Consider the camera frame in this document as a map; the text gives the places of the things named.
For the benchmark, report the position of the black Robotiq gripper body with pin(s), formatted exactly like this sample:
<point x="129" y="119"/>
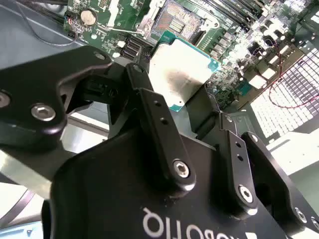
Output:
<point x="112" y="199"/>

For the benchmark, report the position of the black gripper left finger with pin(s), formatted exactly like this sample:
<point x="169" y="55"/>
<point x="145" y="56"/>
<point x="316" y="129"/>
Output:
<point x="30" y="87"/>

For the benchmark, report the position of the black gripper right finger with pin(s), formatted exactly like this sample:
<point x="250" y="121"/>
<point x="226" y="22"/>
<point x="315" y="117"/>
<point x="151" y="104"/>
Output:
<point x="236" y="161"/>

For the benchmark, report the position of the silver green CPU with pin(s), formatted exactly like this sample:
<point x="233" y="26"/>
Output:
<point x="179" y="64"/>

